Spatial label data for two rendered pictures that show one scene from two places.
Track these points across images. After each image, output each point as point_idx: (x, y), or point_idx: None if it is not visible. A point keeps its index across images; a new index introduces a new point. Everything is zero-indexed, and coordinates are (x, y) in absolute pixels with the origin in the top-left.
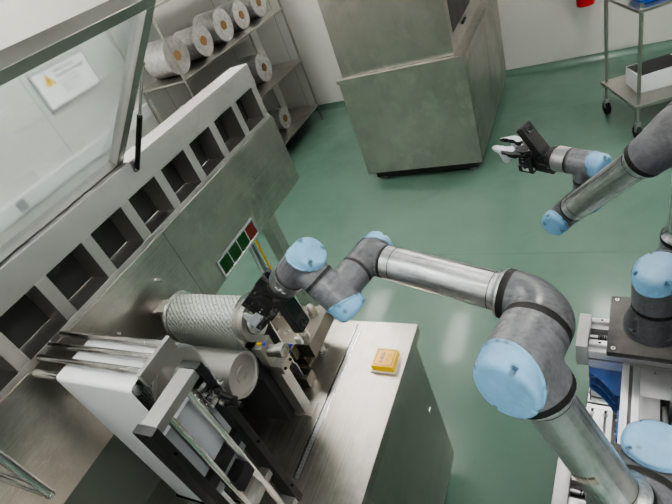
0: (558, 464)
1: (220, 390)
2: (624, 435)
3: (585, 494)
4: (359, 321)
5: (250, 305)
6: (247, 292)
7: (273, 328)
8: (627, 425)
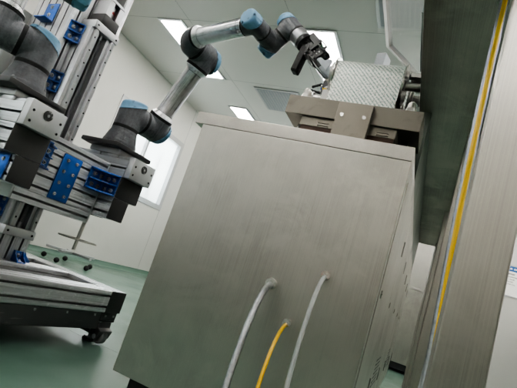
0: (139, 160)
1: (319, 83)
2: (145, 104)
3: (169, 122)
4: (258, 121)
5: (325, 57)
6: (339, 57)
7: (328, 95)
8: (139, 102)
